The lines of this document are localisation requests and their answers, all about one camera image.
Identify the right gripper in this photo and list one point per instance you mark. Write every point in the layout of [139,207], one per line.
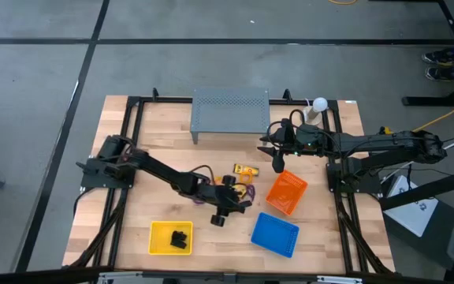
[290,144]

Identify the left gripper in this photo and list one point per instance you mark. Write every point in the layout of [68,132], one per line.
[217,195]

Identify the purple coil wristband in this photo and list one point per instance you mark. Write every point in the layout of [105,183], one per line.
[253,191]
[198,202]

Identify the orange-yellow coil wristband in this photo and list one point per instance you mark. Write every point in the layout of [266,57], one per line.
[241,178]

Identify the blue plastic basket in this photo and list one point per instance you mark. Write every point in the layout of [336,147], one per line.
[275,234]

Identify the orange plastic basket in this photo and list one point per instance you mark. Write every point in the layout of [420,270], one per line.
[286,192]

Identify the yellow plastic basket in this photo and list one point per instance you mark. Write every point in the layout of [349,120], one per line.
[160,236]

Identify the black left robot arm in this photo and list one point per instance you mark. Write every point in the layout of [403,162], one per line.
[160,169]

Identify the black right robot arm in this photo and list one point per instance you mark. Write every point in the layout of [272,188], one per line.
[388,142]

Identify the black desk foot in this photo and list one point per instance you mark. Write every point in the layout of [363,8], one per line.
[420,101]

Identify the grey perforated metal shelf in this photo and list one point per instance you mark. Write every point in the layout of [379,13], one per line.
[231,114]

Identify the white bulb table lamp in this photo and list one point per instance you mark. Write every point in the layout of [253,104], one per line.
[320,104]

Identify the white cardboard box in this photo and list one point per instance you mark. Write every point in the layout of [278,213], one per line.
[412,209]

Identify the black slanted bar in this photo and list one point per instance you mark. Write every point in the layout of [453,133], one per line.
[428,191]

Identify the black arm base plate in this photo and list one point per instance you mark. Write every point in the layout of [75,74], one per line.
[335,185]
[93,182]

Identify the black aluminium table frame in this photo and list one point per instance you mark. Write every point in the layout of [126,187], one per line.
[172,99]

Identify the silver metal bracket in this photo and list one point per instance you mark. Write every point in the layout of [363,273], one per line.
[339,279]

